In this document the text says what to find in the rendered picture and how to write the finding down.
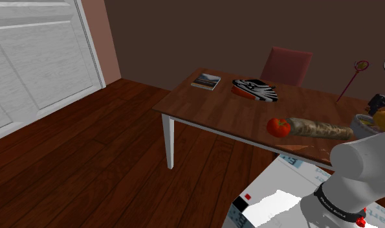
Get grey bowl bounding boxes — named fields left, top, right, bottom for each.
left=349, top=113, right=385, bottom=140

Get red chair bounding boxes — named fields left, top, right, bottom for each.
left=259, top=46, right=314, bottom=87

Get book with landscape cover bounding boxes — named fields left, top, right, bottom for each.
left=190, top=73, right=222, bottom=91

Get red tomato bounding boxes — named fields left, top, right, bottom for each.
left=266, top=118, right=292, bottom=139

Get white panelled door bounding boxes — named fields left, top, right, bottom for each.
left=0, top=0, right=107, bottom=144

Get yellow lemon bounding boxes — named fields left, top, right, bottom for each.
left=372, top=109, right=385, bottom=132

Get brown wrapped burrito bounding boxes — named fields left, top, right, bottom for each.
left=285, top=117, right=355, bottom=141

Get pink star wand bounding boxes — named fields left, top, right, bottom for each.
left=335, top=60, right=371, bottom=104

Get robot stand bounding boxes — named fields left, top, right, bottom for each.
left=221, top=154, right=385, bottom=228

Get brown wooden table white legs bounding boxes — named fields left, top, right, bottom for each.
left=152, top=67, right=385, bottom=171

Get black white striped shoe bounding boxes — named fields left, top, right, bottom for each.
left=231, top=78, right=279, bottom=103

